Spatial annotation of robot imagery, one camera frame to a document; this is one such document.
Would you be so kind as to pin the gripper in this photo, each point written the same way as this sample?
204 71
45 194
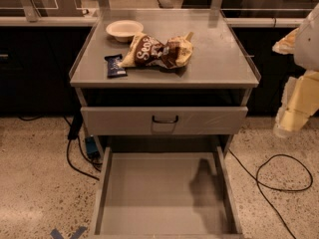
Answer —
308 47

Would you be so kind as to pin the brown chip bag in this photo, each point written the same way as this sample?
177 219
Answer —
146 50

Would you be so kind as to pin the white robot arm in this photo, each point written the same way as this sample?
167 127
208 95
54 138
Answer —
303 44

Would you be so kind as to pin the grey drawer cabinet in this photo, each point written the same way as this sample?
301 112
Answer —
163 93

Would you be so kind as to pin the closed top drawer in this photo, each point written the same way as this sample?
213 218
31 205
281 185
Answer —
138 120

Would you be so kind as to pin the dark blue snack bar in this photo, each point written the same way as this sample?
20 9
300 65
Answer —
114 70

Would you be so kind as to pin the white paper bowl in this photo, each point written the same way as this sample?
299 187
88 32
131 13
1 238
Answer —
124 30

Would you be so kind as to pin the blue power adapter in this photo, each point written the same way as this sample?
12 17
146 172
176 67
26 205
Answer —
91 147

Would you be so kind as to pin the blue tape cross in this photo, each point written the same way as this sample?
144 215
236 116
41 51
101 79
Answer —
76 234

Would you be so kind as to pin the black drawer handle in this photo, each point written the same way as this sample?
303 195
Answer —
166 121

